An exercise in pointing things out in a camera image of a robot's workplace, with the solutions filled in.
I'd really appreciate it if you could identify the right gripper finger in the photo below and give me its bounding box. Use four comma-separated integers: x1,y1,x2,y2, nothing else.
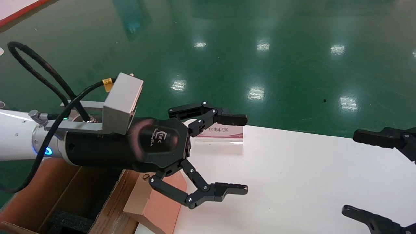
353,127,416,163
342,205,416,234

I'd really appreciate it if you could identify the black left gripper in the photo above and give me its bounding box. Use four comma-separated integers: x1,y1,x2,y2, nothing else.
63,101,249,209

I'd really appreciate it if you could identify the small cardboard box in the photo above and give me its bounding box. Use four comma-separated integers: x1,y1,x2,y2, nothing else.
123,171,188,234

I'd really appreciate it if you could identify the large cardboard box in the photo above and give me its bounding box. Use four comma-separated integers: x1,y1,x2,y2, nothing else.
0,158,140,234

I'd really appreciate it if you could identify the acrylic sign with red stripe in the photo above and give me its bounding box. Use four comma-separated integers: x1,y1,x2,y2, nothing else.
184,119,244,145

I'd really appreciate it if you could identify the black foam insert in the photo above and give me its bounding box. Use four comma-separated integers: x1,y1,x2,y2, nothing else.
49,175,121,234

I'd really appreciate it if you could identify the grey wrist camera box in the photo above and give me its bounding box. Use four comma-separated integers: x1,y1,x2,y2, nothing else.
102,72,144,135

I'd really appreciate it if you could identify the grey metal camera bracket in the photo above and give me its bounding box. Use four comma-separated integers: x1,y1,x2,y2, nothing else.
29,101,106,132

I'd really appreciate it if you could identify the black cable with yellow tag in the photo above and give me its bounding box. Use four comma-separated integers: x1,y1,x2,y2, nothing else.
0,77,114,193

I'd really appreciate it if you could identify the looped black cable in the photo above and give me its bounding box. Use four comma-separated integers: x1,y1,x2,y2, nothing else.
7,41,91,122

